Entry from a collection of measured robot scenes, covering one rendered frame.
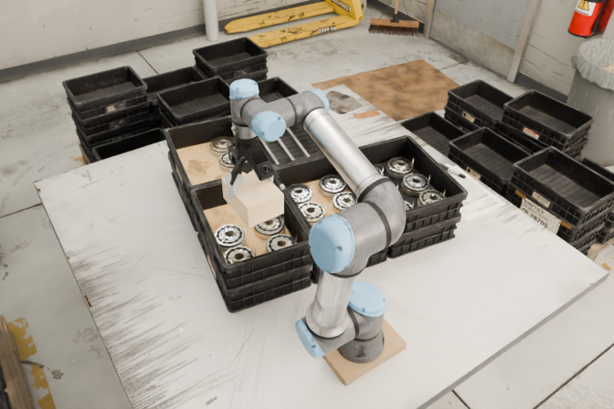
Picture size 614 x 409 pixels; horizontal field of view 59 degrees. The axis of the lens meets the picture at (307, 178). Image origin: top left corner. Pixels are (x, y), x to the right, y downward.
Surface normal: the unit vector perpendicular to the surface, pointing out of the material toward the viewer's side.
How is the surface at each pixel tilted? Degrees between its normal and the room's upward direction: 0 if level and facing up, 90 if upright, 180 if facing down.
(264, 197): 0
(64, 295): 0
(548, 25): 90
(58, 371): 0
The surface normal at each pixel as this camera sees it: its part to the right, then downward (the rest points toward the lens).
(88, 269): 0.03, -0.77
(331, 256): -0.85, 0.21
